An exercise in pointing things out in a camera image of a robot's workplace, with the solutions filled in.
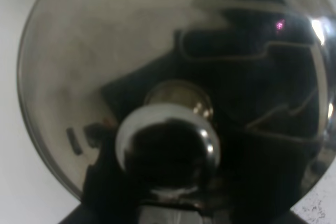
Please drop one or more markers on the stainless steel teapot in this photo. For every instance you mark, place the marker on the stainless steel teapot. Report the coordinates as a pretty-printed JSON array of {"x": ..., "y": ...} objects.
[{"x": 181, "y": 111}]

